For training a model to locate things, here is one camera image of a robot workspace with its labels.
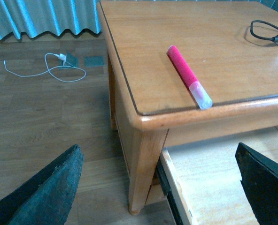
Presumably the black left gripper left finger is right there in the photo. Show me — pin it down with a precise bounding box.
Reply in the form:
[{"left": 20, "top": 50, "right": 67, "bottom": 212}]
[{"left": 0, "top": 144, "right": 84, "bottom": 225}]

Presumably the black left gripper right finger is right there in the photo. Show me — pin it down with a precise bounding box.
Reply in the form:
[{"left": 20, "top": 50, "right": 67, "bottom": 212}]
[{"left": 235, "top": 142, "right": 278, "bottom": 225}]

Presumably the wooden drawer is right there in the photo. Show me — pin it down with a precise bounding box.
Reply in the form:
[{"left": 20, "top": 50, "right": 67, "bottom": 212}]
[{"left": 160, "top": 126, "right": 278, "bottom": 225}]

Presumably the pink marker with clear cap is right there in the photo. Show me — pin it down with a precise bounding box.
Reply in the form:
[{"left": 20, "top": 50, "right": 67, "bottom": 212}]
[{"left": 167, "top": 45, "right": 213, "bottom": 110}]

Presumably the wooden nightstand cabinet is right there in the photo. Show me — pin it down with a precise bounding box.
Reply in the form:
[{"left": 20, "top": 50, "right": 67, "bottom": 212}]
[{"left": 97, "top": 0, "right": 278, "bottom": 215}]

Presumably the grey floor socket box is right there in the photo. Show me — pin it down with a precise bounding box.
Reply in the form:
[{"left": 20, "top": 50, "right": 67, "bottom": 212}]
[{"left": 62, "top": 52, "right": 79, "bottom": 68}]

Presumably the grey floor socket cover plate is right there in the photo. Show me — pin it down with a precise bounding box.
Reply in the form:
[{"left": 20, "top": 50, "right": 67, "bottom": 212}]
[{"left": 84, "top": 56, "right": 104, "bottom": 67}]

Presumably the grey pleated curtain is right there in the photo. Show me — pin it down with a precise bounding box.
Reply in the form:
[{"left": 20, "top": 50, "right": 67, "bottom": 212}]
[{"left": 0, "top": 0, "right": 101, "bottom": 40}]

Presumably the white charging cable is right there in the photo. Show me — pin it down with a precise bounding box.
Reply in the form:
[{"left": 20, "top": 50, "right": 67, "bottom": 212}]
[{"left": 3, "top": 52, "right": 86, "bottom": 83}]

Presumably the black usb cable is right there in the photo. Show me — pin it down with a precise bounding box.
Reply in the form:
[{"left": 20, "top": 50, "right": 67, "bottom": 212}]
[{"left": 250, "top": 20, "right": 278, "bottom": 43}]

